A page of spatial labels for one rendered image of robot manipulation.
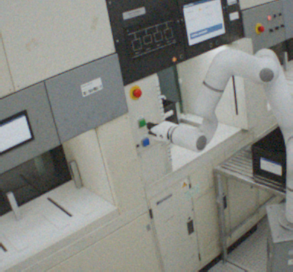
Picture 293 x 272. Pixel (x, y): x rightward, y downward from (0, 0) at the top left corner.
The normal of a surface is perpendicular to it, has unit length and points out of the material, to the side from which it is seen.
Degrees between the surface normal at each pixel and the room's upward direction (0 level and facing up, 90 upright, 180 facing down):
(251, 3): 90
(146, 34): 90
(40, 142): 90
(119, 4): 90
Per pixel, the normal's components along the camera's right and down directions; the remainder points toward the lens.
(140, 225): 0.63, 0.21
